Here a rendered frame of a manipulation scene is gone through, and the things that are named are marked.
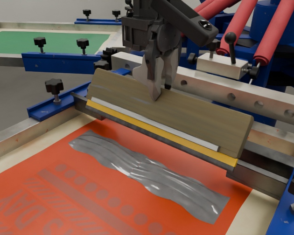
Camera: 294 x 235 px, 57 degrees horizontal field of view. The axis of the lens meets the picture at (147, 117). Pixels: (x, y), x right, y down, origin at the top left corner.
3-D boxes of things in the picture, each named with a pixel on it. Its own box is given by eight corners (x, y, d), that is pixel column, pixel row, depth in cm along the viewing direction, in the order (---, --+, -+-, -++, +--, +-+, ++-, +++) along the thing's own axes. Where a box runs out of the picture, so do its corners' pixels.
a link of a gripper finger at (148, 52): (156, 75, 51) (161, 28, 48) (163, 78, 51) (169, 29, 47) (140, 79, 48) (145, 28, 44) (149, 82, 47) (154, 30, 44)
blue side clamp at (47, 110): (44, 139, 66) (38, 114, 62) (32, 132, 68) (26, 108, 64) (125, 94, 86) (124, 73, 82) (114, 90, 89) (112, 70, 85)
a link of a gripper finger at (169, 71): (156, 80, 60) (152, 40, 54) (179, 87, 57) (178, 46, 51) (147, 87, 58) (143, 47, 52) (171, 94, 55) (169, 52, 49)
